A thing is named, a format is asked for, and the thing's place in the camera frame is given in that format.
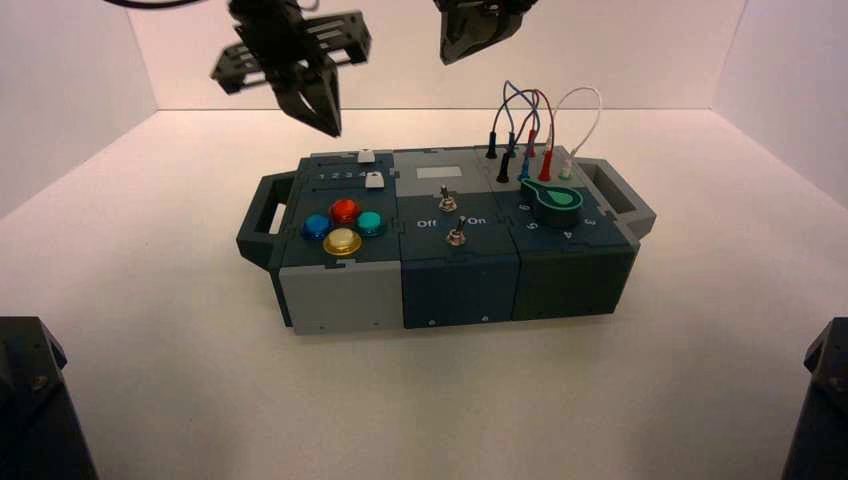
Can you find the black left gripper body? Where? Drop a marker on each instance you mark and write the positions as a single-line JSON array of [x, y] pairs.
[[278, 40]]

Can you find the grey display screen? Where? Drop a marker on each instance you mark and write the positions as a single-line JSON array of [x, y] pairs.
[[440, 173]]

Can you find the teal round push button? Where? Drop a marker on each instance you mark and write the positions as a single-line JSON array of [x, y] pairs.
[[370, 224]]

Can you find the plain white slider knob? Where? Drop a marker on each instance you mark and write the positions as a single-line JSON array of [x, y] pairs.
[[365, 157]]

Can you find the white slider knob red mark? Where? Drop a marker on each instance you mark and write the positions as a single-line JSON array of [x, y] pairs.
[[375, 180]]

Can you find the metal toggle switch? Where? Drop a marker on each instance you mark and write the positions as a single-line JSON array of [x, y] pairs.
[[446, 200], [457, 236]]

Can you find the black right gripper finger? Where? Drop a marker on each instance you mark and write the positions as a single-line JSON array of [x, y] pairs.
[[498, 26], [462, 36]]

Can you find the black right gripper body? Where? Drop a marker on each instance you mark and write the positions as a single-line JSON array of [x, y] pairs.
[[487, 4]]

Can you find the yellow round push button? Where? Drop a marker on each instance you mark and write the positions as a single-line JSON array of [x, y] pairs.
[[342, 242]]

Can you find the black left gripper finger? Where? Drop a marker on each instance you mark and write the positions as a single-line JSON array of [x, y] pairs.
[[297, 102], [329, 93]]

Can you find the dark teal grey task box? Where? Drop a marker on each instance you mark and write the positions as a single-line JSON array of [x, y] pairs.
[[462, 278]]

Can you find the blue round push button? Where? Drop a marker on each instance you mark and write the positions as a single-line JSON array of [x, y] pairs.
[[316, 227]]

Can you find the red round push button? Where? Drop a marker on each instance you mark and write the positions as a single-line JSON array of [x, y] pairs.
[[345, 211]]

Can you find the green rotary pointer knob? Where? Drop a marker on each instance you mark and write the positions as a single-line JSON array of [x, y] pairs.
[[553, 204]]

